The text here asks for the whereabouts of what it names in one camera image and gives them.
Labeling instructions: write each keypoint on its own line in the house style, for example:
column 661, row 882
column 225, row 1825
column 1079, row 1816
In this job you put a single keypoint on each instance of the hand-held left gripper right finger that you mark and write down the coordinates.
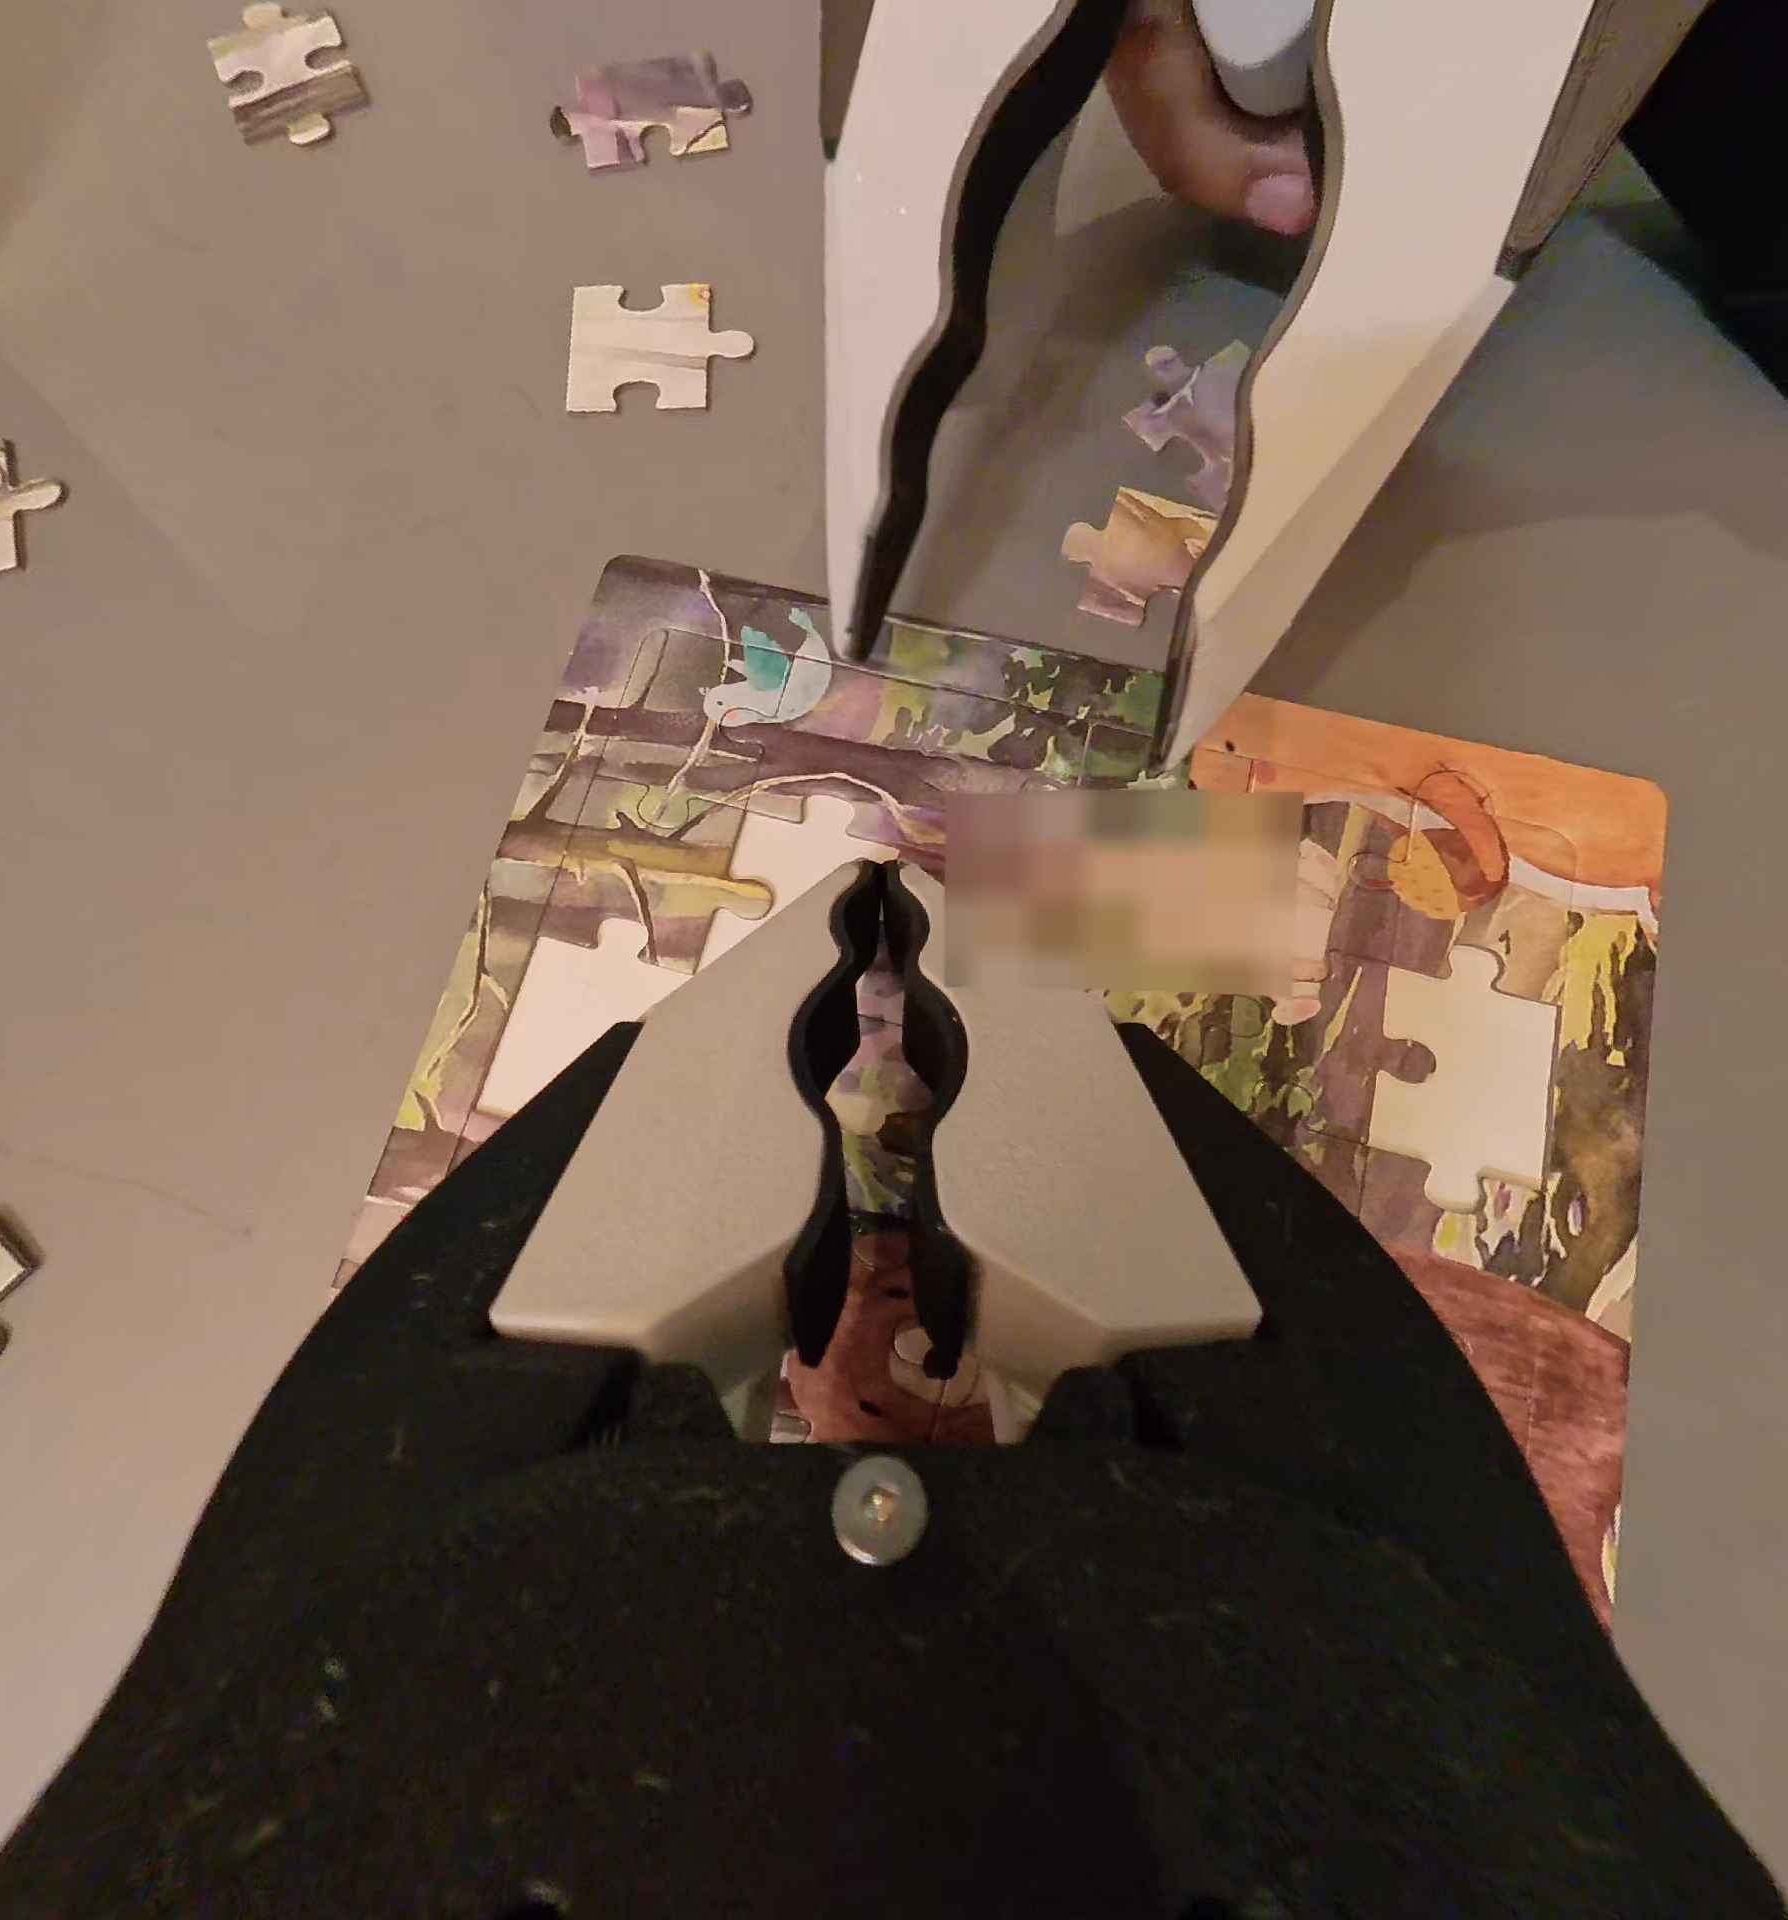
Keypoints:
column 1105, row 1185

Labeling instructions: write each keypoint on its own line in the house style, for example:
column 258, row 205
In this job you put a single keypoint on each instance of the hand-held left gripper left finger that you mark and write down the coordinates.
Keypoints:
column 670, row 1172

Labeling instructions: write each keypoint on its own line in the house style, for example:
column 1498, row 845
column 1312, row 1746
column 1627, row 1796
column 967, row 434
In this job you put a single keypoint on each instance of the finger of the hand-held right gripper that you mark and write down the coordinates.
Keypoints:
column 1403, row 299
column 894, row 194

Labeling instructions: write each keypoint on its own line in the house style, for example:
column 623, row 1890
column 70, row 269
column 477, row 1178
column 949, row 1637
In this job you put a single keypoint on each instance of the lilac yellow-green puzzle piece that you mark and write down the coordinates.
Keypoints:
column 1186, row 427

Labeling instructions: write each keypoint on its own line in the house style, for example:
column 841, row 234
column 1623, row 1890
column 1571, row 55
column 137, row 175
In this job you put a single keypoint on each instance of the illustrated jigsaw puzzle board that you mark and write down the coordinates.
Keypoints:
column 608, row 842

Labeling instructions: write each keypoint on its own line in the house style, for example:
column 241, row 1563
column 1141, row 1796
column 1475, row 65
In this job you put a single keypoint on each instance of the brown pink puzzle piece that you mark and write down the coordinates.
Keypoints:
column 1141, row 549

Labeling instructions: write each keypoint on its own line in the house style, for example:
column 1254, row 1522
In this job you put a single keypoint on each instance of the person's right forearm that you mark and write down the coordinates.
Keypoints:
column 1764, row 225

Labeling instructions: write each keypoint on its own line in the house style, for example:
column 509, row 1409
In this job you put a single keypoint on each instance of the person's right hand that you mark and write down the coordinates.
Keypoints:
column 1192, row 151

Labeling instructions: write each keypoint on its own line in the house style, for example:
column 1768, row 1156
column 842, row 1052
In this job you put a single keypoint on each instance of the purple puzzle piece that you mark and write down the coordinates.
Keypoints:
column 653, row 112

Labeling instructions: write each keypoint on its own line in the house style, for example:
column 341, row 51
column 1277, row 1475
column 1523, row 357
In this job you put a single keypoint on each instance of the white puzzle piece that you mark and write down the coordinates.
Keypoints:
column 646, row 350

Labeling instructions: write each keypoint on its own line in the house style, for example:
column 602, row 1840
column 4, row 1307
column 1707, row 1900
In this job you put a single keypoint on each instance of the beige grey striped puzzle piece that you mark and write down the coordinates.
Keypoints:
column 287, row 76

